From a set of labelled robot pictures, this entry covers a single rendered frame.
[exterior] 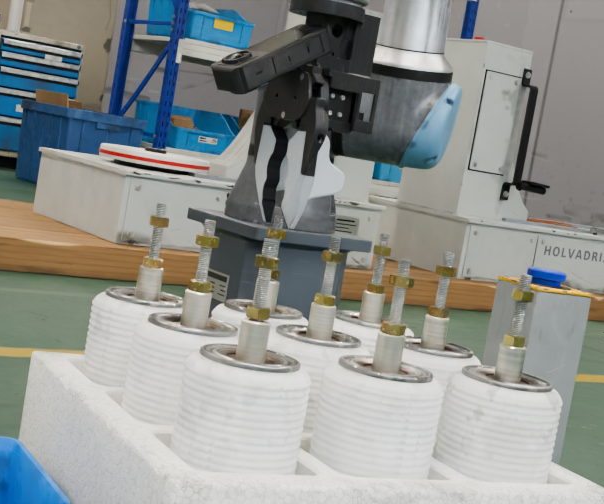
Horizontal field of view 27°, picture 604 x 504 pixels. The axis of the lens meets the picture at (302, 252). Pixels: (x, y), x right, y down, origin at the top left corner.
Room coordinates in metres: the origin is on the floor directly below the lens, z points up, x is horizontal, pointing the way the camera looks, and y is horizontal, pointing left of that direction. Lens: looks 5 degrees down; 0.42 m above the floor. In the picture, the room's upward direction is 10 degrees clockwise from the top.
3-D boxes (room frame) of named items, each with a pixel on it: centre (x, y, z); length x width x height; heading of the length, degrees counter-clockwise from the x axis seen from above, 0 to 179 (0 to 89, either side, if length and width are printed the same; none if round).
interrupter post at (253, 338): (0.92, 0.02, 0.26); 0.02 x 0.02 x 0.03
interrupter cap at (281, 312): (1.19, 0.03, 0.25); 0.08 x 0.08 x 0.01
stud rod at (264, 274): (0.92, 0.02, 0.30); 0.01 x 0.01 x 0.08
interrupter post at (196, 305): (1.03, 0.08, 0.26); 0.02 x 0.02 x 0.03
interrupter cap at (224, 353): (0.92, 0.02, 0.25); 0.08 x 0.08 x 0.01
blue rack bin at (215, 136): (6.44, 0.70, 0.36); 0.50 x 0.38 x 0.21; 36
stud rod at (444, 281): (1.13, -0.13, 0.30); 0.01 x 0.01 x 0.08
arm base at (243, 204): (1.69, 0.04, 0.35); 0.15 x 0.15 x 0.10
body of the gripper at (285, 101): (1.20, 0.01, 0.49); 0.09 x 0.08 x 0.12; 126
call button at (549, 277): (1.28, -0.25, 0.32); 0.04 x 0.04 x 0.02
